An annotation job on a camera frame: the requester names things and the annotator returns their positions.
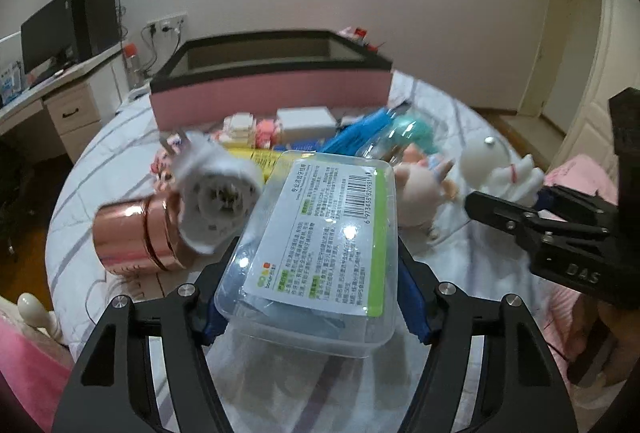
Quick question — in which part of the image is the black speaker tower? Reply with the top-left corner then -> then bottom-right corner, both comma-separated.
70,0 -> 120,62

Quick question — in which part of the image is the blue long package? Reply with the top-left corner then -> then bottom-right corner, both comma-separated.
319,108 -> 393,156

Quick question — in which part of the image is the white desk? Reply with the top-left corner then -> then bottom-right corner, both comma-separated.
1,45 -> 129,162

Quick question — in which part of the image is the clear plastic labelled box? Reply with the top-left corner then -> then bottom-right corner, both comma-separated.
213,151 -> 398,358

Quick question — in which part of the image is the striped white bed quilt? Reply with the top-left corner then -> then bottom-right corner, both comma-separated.
46,98 -> 552,432

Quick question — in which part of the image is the white plush toy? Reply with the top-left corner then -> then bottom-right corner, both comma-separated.
459,136 -> 544,208

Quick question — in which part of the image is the pink pillow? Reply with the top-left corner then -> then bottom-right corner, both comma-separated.
1,316 -> 73,432

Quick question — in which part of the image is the white small box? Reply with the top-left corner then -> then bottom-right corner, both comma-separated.
277,107 -> 337,144

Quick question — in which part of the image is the white plug adapter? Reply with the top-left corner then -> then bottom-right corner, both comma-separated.
160,130 -> 265,255

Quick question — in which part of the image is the black computer monitor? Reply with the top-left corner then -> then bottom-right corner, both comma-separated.
21,0 -> 75,73

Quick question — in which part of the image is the rose gold metal tin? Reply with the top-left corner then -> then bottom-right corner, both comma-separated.
92,191 -> 195,277

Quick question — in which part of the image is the pink black storage box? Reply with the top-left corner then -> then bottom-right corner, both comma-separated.
150,29 -> 393,130

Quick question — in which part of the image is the yellow tube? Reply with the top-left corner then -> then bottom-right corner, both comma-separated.
227,148 -> 282,182

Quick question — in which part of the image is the teal lidded clear dome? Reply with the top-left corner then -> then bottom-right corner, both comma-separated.
356,115 -> 439,164

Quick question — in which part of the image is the white wall socket strip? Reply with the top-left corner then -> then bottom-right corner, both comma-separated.
146,12 -> 188,36

